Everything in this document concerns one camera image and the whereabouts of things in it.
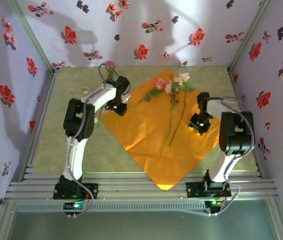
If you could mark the magenta fake rose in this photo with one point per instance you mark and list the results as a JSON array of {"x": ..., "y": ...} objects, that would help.
[{"x": 110, "y": 64}]

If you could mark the orange wrapping paper sheet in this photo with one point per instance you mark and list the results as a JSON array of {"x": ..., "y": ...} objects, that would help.
[{"x": 146, "y": 130}]

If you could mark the translucent white ribbon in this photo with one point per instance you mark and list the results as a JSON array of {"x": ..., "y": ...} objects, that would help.
[{"x": 82, "y": 89}]

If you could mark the pale pink fake rose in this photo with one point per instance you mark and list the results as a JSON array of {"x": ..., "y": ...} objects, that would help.
[{"x": 169, "y": 88}]

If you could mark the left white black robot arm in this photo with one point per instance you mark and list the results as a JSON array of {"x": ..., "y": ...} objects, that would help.
[{"x": 79, "y": 120}]

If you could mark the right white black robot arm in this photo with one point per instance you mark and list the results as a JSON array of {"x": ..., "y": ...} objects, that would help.
[{"x": 236, "y": 132}]

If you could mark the left controller board with LED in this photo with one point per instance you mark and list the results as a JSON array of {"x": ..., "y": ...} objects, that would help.
[{"x": 75, "y": 206}]

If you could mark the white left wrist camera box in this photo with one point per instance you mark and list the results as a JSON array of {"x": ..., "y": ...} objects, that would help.
[{"x": 127, "y": 98}]

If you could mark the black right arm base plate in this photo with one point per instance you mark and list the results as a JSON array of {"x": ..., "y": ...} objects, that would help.
[{"x": 194, "y": 190}]

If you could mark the aluminium side rail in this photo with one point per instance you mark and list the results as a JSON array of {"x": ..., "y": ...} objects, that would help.
[{"x": 47, "y": 100}]

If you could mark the aluminium front frame rail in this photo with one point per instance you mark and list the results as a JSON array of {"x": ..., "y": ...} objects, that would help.
[{"x": 131, "y": 186}]

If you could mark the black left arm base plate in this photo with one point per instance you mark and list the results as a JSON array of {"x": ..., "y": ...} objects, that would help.
[{"x": 92, "y": 191}]

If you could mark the aluminium corner post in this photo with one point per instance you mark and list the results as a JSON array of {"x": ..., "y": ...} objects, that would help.
[
  {"x": 250, "y": 32},
  {"x": 31, "y": 37}
]

